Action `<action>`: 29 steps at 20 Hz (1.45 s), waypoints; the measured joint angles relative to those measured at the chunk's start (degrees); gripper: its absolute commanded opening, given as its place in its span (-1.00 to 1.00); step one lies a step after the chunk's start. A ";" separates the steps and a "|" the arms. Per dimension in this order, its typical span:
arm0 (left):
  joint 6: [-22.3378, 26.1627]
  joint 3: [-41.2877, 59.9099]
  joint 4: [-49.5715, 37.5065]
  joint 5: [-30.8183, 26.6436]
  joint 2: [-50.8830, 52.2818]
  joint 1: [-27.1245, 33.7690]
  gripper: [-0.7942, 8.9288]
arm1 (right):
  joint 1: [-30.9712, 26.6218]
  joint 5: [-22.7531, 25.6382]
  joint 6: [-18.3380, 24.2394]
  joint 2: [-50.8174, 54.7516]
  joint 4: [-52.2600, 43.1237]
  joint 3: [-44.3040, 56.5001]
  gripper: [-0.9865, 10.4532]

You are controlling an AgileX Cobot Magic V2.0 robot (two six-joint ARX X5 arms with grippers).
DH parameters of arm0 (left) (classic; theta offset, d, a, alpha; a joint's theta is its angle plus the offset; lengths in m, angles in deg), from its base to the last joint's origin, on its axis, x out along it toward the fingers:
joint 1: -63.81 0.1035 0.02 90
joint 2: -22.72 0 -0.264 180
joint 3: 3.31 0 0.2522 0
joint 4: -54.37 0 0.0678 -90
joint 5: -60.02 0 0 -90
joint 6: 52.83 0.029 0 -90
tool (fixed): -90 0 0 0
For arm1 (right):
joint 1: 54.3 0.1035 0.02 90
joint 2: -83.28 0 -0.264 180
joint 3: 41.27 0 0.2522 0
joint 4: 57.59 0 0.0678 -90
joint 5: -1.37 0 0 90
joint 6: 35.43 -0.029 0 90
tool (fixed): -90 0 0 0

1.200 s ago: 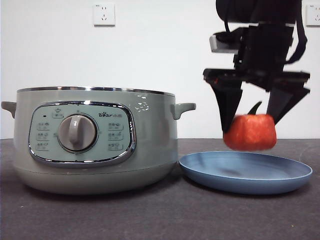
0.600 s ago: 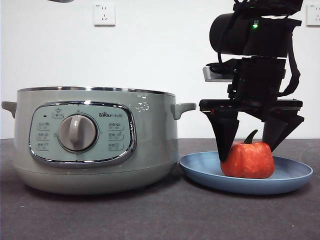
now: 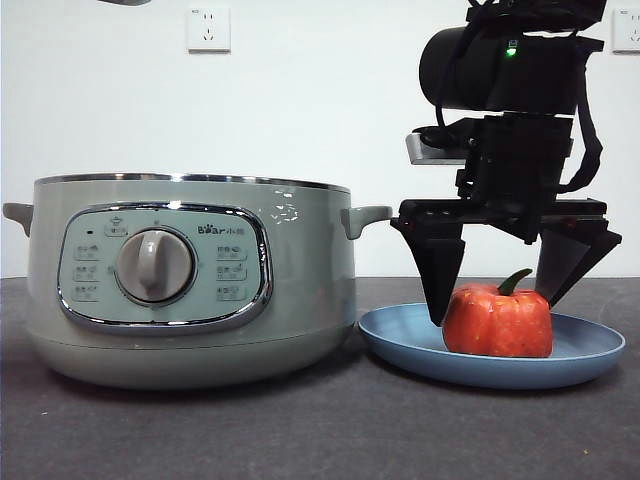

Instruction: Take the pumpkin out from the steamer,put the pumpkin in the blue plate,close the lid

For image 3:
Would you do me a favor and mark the orange pumpkin with green stem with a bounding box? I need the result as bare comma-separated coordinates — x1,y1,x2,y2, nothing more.
442,268,555,360

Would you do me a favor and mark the blue round plate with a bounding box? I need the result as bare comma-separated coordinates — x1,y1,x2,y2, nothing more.
357,302,627,392

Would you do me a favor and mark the pale green electric steamer pot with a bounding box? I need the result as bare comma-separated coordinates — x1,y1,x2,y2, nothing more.
2,172,395,392

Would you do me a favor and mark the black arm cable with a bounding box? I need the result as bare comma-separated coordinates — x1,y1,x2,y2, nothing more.
562,42,605,194

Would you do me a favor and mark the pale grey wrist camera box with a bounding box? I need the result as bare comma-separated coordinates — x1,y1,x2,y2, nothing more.
405,126,474,167

